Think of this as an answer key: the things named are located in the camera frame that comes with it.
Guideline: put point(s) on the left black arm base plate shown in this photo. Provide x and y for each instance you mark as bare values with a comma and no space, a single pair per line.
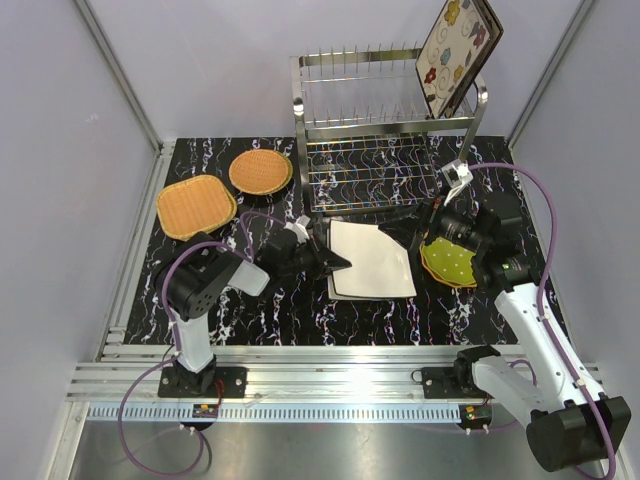
229,381

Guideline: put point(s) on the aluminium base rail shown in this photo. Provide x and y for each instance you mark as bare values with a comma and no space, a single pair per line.
287,374

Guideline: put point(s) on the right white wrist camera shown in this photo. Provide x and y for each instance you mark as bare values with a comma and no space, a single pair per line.
458,176

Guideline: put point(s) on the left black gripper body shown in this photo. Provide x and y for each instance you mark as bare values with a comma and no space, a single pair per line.
309,258

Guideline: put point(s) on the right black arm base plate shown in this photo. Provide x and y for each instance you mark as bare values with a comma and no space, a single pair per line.
442,384

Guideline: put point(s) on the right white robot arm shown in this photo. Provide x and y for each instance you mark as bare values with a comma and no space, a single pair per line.
568,418

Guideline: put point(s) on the floral patterned tray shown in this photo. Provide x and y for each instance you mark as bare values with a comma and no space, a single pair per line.
429,66
480,60

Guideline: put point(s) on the slotted white cable duct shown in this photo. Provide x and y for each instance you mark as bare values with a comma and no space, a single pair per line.
278,413

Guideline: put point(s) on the cream rectangular tray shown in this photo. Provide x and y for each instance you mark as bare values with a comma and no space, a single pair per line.
349,286

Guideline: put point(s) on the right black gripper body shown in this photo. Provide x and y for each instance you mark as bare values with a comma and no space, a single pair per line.
430,213

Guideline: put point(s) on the orange polka-dot plate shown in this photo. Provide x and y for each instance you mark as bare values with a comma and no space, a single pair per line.
430,272

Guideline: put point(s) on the green-rimmed woven bamboo plate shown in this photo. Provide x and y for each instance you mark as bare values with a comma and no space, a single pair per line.
287,175

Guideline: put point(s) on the steel two-tier dish rack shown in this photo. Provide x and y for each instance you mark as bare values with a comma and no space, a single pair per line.
363,129

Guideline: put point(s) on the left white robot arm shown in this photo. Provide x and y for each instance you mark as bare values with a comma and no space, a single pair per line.
190,283

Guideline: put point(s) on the large orange woven tray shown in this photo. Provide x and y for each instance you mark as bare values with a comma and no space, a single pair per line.
182,223

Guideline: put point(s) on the green polka-dot plate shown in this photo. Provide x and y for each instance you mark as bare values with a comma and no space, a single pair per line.
452,260

